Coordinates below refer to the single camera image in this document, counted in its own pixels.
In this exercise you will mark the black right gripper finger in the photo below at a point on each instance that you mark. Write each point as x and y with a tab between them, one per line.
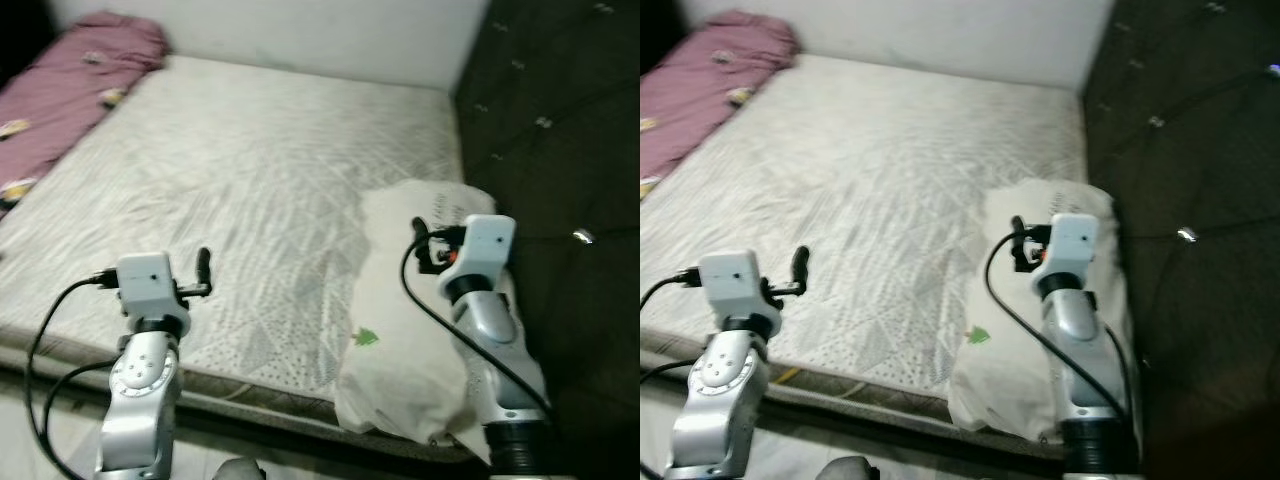
1019	240
421	240

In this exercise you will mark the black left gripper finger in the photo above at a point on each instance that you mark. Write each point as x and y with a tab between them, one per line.
799	270
204	270

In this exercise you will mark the white pillow with green tree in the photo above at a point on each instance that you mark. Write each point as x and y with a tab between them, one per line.
1000	370
400	370

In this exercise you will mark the purple blanket with panda prints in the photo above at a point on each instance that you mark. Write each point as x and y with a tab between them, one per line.
690	90
60	90

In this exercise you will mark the grey patterned mattress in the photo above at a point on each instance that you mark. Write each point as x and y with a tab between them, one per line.
880	180
250	180

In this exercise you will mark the dark tufted headboard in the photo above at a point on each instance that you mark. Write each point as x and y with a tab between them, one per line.
1200	120
560	120

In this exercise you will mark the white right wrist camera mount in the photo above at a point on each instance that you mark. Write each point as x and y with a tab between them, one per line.
1070	248
485	250

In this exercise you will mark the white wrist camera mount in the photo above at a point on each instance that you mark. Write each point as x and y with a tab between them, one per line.
485	250
150	285
1070	248
735	285

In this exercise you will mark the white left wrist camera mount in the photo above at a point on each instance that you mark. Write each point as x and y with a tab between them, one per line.
150	285
735	285

